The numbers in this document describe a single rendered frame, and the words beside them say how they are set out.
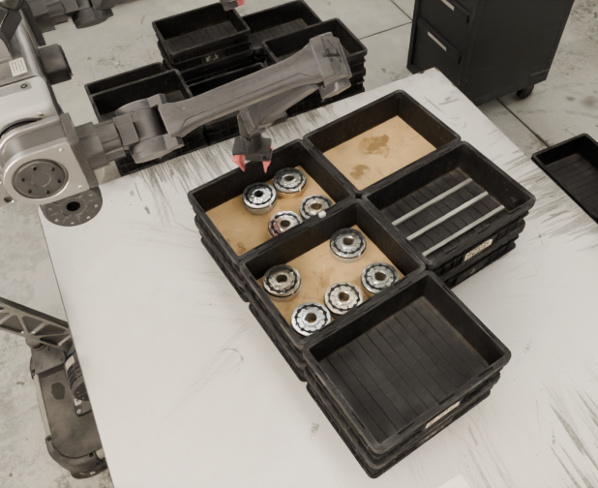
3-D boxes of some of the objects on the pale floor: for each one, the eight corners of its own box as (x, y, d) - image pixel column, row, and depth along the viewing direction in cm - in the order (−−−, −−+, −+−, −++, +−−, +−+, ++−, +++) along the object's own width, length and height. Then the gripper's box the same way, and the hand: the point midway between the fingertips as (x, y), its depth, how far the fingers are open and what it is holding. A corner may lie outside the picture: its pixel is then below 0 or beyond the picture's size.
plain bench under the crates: (237, 748, 168) (193, 778, 112) (99, 312, 257) (36, 206, 201) (665, 487, 205) (792, 411, 149) (414, 185, 294) (435, 66, 238)
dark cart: (448, 134, 314) (484, -30, 243) (403, 86, 339) (424, -76, 268) (539, 99, 328) (598, -67, 257) (490, 56, 353) (531, -106, 281)
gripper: (227, 137, 157) (234, 177, 169) (268, 139, 156) (272, 180, 168) (231, 120, 161) (238, 161, 173) (271, 122, 160) (275, 163, 172)
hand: (254, 167), depth 170 cm, fingers open, 6 cm apart
